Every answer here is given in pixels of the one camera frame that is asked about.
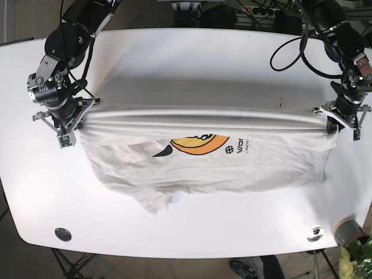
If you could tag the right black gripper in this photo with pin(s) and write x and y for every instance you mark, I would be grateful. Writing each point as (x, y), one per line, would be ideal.
(65, 116)

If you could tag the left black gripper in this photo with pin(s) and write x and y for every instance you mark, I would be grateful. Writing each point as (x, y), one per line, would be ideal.
(347, 112)

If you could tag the white printed T-shirt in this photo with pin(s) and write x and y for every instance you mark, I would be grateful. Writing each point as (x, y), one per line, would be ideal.
(153, 155)

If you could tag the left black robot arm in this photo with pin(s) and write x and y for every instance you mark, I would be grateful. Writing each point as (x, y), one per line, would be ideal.
(326, 21)

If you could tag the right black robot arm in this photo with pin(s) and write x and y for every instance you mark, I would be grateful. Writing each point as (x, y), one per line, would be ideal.
(62, 73)

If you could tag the grey plant pot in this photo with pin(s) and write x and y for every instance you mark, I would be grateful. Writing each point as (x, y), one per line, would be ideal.
(348, 230)

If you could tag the right silver table grommet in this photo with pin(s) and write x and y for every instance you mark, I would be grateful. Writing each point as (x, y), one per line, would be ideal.
(315, 234)

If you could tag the silver table grommet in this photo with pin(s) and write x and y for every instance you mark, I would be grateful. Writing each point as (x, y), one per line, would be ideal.
(63, 234)
(315, 234)

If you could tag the left silver table grommet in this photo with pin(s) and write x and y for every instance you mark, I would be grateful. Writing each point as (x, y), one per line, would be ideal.
(63, 234)

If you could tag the green potted plant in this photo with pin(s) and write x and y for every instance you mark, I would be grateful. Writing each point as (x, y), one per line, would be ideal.
(355, 261)

